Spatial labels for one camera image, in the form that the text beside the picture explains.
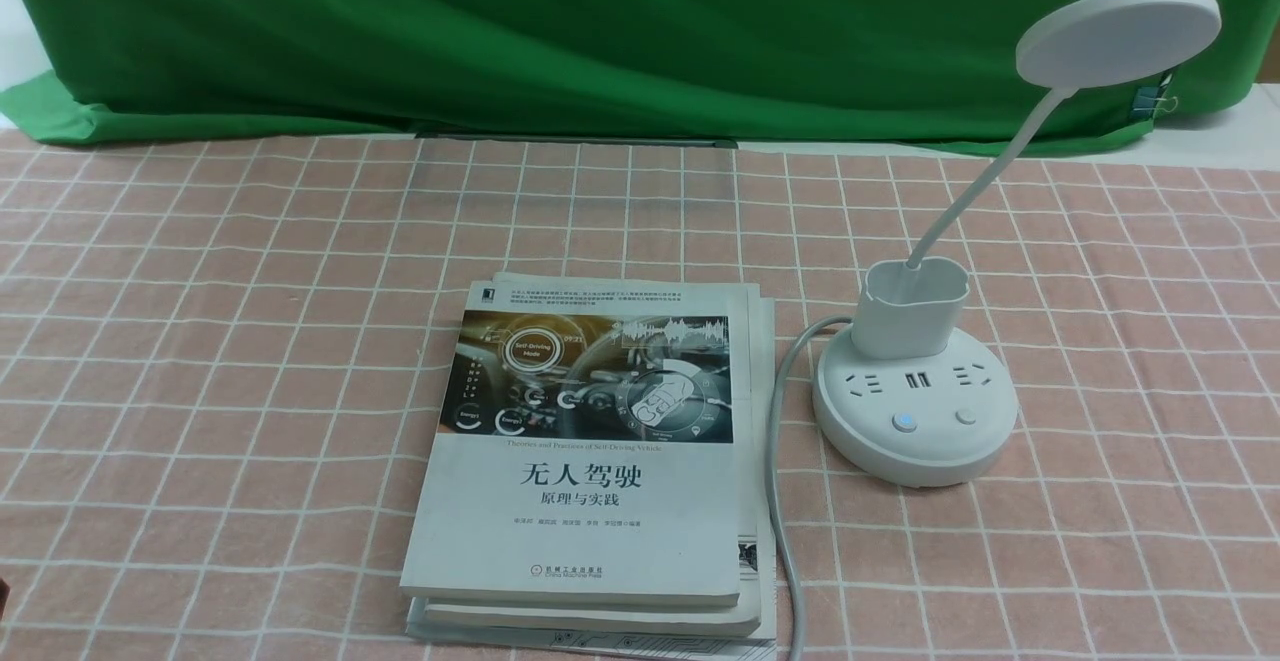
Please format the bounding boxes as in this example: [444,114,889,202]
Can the middle white book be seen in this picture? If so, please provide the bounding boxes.
[420,273,765,638]

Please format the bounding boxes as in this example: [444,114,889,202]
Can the bottom white book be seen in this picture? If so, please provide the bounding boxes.
[404,296,780,661]

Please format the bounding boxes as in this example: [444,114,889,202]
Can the white desk lamp with sockets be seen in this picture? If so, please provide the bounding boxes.
[812,0,1222,488]

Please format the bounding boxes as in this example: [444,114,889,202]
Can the white book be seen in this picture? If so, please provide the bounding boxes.
[404,296,780,661]
[420,273,765,638]

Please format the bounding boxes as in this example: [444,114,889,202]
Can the pink checked tablecloth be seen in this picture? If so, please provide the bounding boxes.
[1,133,1279,660]

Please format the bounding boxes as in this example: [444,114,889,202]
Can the top book self-driving cover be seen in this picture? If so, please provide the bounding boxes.
[401,281,751,608]

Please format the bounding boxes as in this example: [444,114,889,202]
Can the green backdrop cloth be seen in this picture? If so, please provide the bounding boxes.
[3,0,1277,155]

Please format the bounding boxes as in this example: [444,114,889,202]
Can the blue binder clip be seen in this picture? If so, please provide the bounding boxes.
[1129,70,1179,122]

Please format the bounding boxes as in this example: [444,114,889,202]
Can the white lamp power cable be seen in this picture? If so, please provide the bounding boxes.
[764,315,854,661]

